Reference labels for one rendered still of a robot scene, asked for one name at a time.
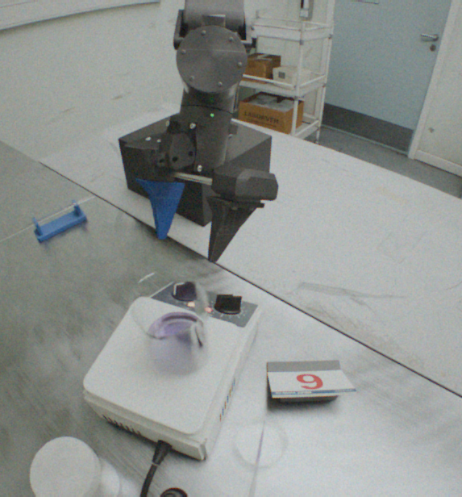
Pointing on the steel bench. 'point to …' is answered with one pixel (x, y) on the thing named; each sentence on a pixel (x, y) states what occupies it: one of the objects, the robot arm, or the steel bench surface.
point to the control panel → (233, 315)
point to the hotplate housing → (131, 422)
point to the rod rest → (60, 224)
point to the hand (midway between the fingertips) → (189, 219)
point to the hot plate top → (152, 391)
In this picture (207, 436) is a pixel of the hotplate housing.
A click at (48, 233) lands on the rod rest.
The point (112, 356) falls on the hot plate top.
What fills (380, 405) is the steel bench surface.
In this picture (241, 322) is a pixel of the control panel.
